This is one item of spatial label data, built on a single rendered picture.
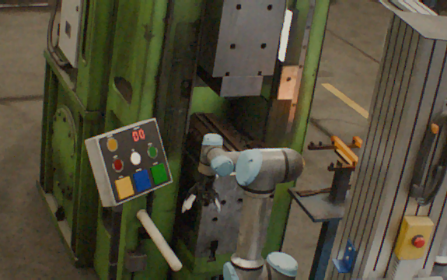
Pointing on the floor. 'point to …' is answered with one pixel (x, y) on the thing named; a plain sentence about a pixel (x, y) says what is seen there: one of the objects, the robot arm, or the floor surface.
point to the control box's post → (114, 241)
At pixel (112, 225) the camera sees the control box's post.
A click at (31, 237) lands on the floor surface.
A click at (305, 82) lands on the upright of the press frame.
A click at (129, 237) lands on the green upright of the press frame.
